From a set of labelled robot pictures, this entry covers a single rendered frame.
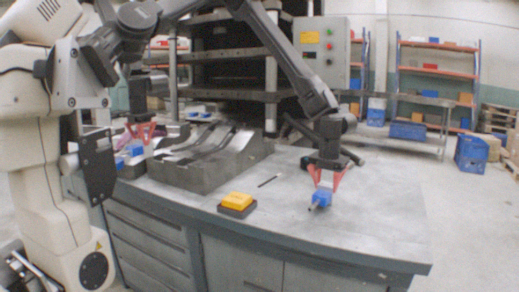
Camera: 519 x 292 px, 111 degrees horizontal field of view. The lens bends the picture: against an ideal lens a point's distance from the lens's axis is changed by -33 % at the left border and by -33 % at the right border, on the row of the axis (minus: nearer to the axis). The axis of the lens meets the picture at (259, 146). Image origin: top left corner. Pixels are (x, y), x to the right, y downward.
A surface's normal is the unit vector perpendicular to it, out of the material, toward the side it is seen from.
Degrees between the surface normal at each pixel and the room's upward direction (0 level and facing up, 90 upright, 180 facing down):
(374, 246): 0
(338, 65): 90
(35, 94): 90
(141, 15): 55
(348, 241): 0
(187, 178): 90
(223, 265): 90
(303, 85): 102
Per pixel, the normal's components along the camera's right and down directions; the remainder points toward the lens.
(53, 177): 0.96, 0.07
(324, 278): -0.46, 0.24
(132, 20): 0.55, -0.39
